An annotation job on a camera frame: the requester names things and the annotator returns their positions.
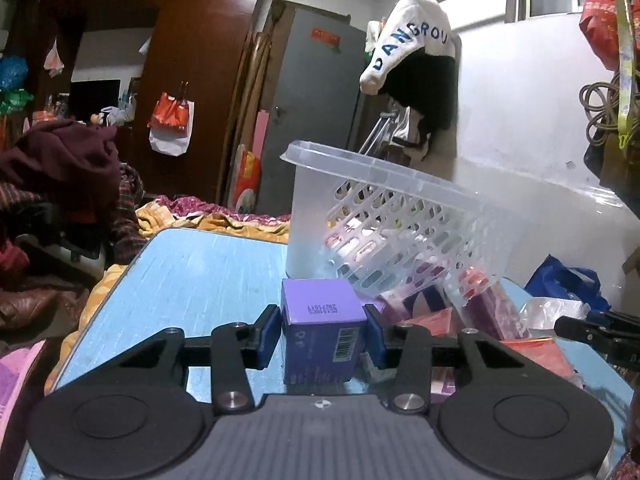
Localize yellow green hanging strap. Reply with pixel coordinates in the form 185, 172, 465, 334
604, 0, 636, 149

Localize coiled beige rope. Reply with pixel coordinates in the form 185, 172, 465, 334
578, 71, 626, 146

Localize dark red wooden wardrobe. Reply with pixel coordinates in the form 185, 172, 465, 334
6, 0, 259, 202

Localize white black hanging jacket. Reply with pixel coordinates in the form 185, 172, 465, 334
359, 0, 458, 150

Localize maroon clothes pile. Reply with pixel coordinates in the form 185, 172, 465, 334
1, 119, 146, 283

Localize blue plastic bag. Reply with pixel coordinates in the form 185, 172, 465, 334
524, 255, 611, 312

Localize purple patterned box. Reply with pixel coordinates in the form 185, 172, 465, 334
462, 282, 529, 340

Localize red white hanging bag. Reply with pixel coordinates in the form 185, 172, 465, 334
149, 92, 195, 157

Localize red flat box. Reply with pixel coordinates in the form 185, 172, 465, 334
502, 337, 584, 388

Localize grey metal door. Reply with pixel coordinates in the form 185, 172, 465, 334
255, 2, 364, 217

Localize purple cardboard box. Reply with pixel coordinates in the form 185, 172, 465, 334
281, 278, 367, 386

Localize clear plastic perforated basket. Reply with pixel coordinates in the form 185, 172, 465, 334
281, 141, 524, 307

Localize metal crutches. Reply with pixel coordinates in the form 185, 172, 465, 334
358, 110, 399, 158

